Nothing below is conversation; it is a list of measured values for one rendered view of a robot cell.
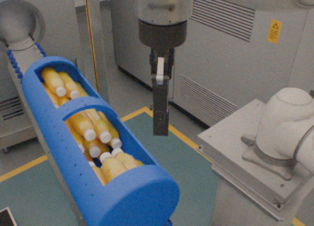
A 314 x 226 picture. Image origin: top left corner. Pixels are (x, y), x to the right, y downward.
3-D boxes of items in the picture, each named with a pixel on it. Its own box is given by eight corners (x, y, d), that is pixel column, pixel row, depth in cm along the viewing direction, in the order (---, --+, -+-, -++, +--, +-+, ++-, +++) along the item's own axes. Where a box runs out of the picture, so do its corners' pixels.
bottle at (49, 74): (44, 82, 139) (56, 100, 127) (38, 70, 135) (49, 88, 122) (58, 75, 142) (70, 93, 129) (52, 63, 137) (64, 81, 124)
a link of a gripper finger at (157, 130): (169, 105, 55) (169, 107, 54) (168, 133, 59) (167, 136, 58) (153, 104, 55) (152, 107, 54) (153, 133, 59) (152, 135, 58)
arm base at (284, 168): (250, 127, 118) (253, 116, 115) (305, 151, 107) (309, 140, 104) (230, 153, 106) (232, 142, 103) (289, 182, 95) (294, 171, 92)
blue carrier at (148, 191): (83, 94, 157) (71, 47, 140) (181, 217, 98) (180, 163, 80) (32, 115, 147) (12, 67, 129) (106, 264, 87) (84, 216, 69)
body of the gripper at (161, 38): (141, 7, 48) (142, 56, 54) (134, 26, 41) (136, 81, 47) (186, 8, 48) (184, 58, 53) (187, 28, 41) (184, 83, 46)
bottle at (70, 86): (70, 72, 144) (83, 89, 132) (65, 84, 147) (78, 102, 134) (56, 69, 140) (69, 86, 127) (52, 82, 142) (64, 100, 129)
